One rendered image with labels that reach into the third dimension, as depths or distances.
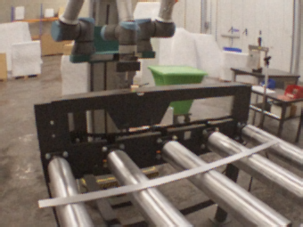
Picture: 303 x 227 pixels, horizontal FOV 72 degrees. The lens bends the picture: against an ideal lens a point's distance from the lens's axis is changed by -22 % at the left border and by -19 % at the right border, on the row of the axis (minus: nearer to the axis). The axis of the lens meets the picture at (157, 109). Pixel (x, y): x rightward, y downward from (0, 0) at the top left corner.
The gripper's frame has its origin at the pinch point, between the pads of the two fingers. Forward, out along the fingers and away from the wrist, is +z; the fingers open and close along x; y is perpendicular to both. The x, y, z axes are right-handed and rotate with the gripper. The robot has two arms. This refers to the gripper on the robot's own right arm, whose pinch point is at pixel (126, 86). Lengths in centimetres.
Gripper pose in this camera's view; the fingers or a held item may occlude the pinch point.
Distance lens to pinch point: 130.9
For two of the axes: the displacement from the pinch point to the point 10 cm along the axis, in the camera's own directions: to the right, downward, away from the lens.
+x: -8.9, 1.0, -4.5
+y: -4.6, -2.8, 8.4
